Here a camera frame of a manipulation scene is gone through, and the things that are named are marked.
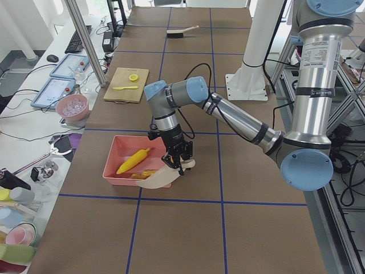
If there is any black keyboard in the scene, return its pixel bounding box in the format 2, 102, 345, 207
64, 31, 84, 54

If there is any wooden cutting board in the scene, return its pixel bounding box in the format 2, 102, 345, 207
103, 67, 149, 103

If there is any light blue cup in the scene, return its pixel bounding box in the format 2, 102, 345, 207
0, 207, 25, 228

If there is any black computer mouse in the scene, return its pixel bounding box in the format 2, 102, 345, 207
46, 54, 59, 63

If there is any pink cup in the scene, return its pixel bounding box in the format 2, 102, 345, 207
5, 227, 34, 245

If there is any metal measuring cup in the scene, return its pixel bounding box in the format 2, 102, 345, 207
73, 84, 81, 94

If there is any blue teach pendant lower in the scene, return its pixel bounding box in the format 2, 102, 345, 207
30, 78, 76, 110

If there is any aluminium frame post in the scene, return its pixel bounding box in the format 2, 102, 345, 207
64, 0, 107, 87

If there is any black power adapter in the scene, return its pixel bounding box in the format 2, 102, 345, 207
102, 31, 115, 53

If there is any beige plastic dustpan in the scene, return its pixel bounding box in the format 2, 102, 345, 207
135, 164, 180, 189

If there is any pink plastic bin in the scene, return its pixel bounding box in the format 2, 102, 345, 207
103, 135, 166, 186

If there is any yellow toy lemon half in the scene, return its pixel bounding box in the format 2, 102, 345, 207
128, 74, 139, 82

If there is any green cup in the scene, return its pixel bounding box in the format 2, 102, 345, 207
1, 244, 36, 265

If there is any wooden hand brush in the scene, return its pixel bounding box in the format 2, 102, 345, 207
166, 25, 199, 39

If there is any pink bowl with ice cubes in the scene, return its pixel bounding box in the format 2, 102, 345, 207
56, 94, 89, 122

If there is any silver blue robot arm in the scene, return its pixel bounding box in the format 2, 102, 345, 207
144, 1, 360, 191

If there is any yellow toy corn cob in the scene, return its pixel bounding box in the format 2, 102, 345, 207
116, 148, 150, 175

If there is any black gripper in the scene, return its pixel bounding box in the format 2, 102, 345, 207
148, 127, 193, 175

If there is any yellow plastic toy knife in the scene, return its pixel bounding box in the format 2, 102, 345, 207
112, 86, 139, 90

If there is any blue teach pendant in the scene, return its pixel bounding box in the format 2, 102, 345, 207
30, 78, 76, 110
50, 53, 89, 79

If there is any orange toy fried piece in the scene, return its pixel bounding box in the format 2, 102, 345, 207
131, 170, 157, 180

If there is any grey cup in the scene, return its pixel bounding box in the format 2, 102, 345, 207
9, 187, 35, 204

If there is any blue teach pendant upper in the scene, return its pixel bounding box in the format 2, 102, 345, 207
50, 53, 89, 79

